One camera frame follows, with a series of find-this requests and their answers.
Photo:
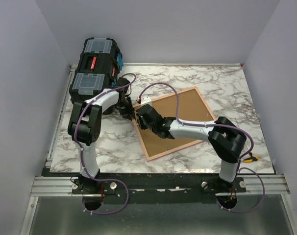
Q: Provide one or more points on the pink picture frame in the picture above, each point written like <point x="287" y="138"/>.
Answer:
<point x="195" y="117"/>

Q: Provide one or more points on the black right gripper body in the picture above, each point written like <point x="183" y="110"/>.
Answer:
<point x="143" y="126"/>

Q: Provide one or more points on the black mounting base rail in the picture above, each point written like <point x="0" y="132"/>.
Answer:
<point x="155" y="188"/>

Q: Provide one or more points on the black plastic toolbox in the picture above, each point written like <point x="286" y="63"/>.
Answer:
<point x="100" y="63"/>

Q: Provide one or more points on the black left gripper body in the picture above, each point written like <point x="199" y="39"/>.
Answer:
<point x="121" y="105"/>

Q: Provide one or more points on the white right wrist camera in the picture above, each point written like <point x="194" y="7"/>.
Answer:
<point x="144" y="100"/>

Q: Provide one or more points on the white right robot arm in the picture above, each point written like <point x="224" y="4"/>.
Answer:
<point x="227" y="140"/>

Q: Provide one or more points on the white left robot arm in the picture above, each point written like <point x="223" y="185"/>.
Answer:
<point x="85" y="123"/>

